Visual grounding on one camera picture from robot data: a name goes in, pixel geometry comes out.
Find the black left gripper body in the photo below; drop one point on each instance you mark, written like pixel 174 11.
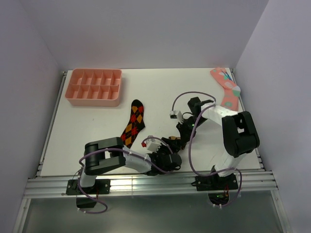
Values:
pixel 164 149

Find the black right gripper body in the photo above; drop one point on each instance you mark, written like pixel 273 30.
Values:
pixel 186 126

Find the red yellow argyle sock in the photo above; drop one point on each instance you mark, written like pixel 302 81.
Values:
pixel 135 124

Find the brown tan argyle sock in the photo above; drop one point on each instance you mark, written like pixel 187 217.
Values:
pixel 173 138

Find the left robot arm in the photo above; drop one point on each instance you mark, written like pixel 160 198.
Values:
pixel 106 155

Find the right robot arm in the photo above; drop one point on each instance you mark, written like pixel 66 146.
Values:
pixel 240 136

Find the pink patterned sock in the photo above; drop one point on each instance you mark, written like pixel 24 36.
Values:
pixel 231 90

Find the pink divided organizer tray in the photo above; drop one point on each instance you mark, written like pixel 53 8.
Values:
pixel 94 87

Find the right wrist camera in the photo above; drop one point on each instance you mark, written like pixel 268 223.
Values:
pixel 176 115

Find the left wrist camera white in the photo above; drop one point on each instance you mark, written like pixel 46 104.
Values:
pixel 152 143

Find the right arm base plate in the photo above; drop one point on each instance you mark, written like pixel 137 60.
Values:
pixel 215 182

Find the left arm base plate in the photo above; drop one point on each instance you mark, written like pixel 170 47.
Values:
pixel 101 186

